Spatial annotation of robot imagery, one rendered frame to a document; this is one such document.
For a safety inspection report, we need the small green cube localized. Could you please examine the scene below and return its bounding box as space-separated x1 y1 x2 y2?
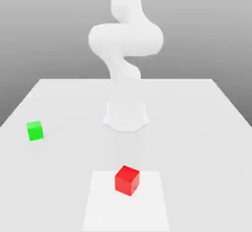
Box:
26 120 44 142

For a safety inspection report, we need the small red cube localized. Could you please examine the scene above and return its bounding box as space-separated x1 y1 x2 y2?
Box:
114 165 140 197

